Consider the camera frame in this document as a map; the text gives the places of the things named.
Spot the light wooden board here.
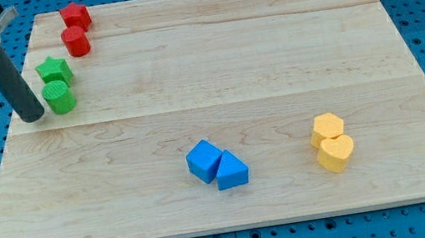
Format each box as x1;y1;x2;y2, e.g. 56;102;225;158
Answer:
0;0;425;238

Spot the blue cube block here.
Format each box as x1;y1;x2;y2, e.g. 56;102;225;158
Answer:
185;139;223;184

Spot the blue triangular prism block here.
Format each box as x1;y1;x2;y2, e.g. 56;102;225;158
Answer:
216;150;249;190

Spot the yellow hexagon block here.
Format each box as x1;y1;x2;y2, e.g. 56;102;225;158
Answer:
311;113;345;149

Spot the yellow heart block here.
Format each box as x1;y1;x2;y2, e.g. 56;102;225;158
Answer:
316;134;355;173

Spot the red cylinder block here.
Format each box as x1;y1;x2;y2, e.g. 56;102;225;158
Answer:
61;25;91;58

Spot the green cylinder block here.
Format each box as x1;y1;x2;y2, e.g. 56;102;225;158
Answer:
42;80;77;115

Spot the green star block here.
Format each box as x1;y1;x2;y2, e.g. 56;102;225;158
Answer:
35;56;73;86

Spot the red star block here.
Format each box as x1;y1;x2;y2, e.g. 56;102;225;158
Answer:
59;3;92;32

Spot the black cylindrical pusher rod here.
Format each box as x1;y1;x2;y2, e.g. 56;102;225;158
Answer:
0;45;45;123

